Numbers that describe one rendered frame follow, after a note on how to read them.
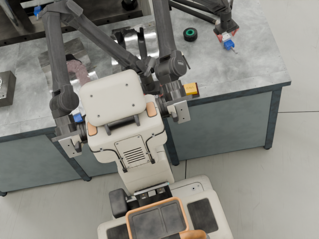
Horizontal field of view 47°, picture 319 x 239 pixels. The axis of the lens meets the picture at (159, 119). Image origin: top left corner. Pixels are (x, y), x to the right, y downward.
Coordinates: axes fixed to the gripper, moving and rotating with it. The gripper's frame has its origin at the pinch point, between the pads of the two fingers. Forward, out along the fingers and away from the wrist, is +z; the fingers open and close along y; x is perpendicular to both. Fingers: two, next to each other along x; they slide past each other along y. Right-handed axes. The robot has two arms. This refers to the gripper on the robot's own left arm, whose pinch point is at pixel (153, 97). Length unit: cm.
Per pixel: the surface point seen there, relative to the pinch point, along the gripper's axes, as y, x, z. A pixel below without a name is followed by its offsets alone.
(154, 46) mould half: -2.1, -30.2, -5.6
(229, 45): -42, -30, 1
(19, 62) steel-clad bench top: 84, -41, 4
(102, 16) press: 35, -75, 6
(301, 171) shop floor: -82, 8, 85
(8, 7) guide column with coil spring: 89, -73, -13
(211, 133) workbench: -27, -6, 49
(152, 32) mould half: -1.1, -37.9, -8.7
